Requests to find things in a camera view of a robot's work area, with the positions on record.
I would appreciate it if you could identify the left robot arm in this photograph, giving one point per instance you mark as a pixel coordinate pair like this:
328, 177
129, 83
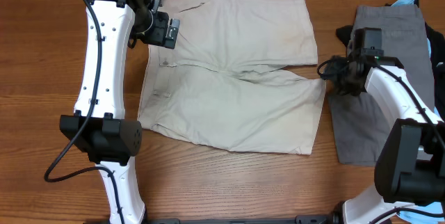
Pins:
98, 126

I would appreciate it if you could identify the black garment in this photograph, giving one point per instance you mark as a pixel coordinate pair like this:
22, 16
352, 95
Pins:
438, 50

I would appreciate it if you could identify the beige shorts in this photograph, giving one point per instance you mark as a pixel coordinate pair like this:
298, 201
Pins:
228, 82

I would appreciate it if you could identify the grey shorts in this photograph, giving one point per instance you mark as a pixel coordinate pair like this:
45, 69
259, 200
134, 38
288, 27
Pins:
360, 128

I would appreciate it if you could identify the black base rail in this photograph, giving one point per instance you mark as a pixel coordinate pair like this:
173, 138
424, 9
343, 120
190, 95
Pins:
301, 219

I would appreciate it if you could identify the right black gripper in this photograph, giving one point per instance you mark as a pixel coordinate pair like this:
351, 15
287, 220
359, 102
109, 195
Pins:
334, 65

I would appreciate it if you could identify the light blue garment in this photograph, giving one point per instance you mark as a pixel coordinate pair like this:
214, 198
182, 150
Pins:
411, 217

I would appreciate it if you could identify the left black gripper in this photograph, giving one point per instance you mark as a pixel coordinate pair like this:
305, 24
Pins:
158, 37

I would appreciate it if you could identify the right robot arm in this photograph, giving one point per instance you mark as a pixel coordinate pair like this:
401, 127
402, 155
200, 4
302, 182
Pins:
409, 172

